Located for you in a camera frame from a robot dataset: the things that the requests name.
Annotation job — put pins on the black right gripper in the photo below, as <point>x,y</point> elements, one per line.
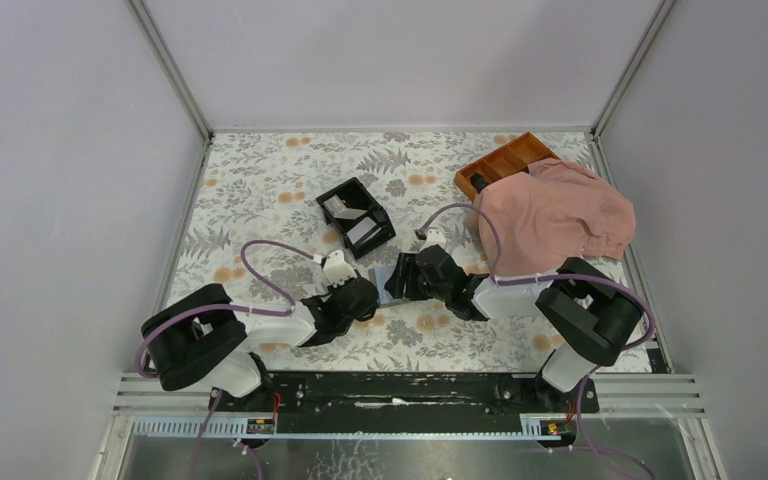
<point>396,285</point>

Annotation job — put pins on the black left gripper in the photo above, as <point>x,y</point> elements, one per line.
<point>336,290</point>

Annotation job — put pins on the blue credit card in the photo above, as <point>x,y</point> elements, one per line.
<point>379,276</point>

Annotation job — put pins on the stack of cards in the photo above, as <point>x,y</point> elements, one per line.
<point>356,224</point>

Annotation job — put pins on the black card holder box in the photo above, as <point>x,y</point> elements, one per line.
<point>355,194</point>

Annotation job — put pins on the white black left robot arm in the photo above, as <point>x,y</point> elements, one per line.
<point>205,338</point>

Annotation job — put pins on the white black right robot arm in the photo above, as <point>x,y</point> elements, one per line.
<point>594,315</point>

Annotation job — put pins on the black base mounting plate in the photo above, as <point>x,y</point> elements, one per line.
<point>427,400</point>

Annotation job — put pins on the pink cloth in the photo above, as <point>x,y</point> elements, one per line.
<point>556,210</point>

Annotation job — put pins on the orange compartment tray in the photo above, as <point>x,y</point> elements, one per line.
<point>512,157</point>

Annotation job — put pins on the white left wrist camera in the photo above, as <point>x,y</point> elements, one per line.
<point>335,268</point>

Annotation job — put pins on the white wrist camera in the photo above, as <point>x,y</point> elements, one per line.
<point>335,268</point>
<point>430,237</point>

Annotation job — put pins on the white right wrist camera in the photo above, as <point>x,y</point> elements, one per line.
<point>430,237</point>

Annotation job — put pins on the white slotted cable duct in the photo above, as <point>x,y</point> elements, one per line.
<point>524,428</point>

